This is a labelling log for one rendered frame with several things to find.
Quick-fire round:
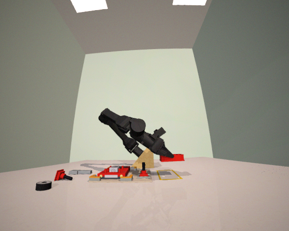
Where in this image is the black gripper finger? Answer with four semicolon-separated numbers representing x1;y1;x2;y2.
156;142;174;158

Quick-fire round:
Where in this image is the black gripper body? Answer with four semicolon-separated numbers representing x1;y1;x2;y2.
139;132;164;154

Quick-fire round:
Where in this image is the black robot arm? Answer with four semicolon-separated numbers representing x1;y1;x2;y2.
98;108;166;157

